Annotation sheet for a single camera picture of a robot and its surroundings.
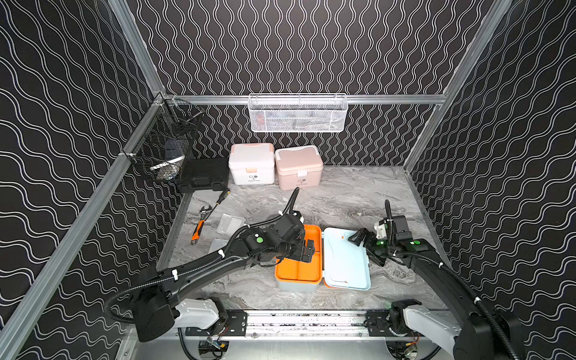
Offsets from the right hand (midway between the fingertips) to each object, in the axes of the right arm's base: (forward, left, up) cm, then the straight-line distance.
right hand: (357, 244), depth 84 cm
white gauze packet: (+12, +52, -7) cm, 54 cm away
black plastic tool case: (+38, +68, -2) cm, 78 cm away
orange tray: (-11, +24, +2) cm, 27 cm away
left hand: (-5, +20, +9) cm, 22 cm away
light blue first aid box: (-7, +8, +1) cm, 11 cm away
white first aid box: (+38, +44, +5) cm, 58 cm away
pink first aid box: (+35, +22, +6) cm, 42 cm away
